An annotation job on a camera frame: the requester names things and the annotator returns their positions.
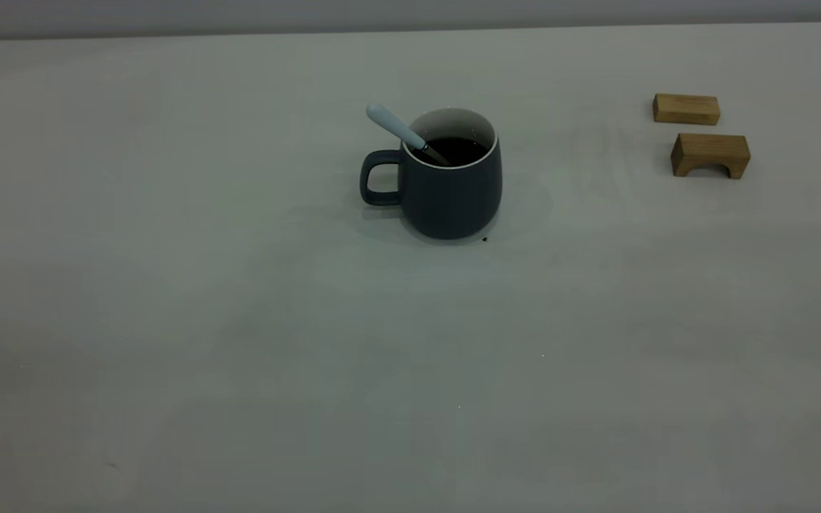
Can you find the dark grey mug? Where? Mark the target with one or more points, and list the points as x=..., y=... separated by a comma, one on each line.
x=453, y=203

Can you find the dark coffee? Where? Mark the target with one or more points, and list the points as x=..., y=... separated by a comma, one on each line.
x=466, y=149

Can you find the flat rectangular wooden block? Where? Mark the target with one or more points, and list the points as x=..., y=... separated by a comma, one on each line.
x=685, y=109

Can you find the arched wooden block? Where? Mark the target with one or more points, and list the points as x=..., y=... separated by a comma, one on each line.
x=710, y=148

